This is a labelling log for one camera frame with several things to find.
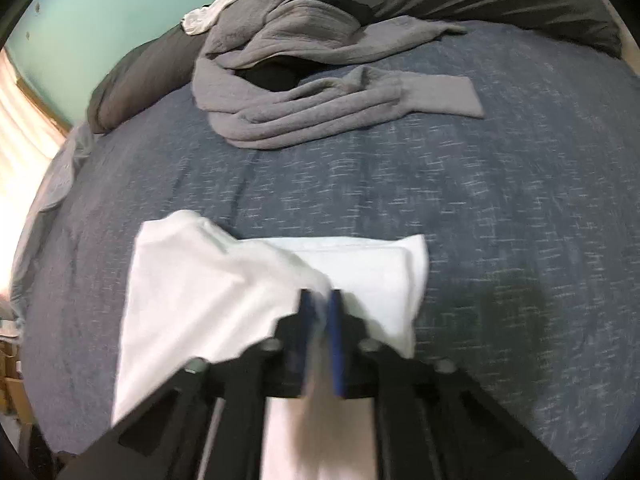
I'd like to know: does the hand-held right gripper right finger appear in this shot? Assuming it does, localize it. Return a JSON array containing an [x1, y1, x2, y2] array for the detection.
[[327, 289, 576, 480]]

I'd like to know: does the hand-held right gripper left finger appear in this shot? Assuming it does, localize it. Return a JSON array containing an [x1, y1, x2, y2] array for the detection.
[[60, 289, 316, 480]]

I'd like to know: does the white long-sleeve shirt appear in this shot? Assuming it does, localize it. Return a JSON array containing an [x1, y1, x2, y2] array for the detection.
[[111, 209, 431, 480]]

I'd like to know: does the light grey duvet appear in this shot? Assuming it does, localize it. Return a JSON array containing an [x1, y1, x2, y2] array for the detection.
[[10, 122, 96, 321]]

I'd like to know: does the pink curtain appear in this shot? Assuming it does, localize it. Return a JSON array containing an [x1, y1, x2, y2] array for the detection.
[[0, 45, 71, 301]]

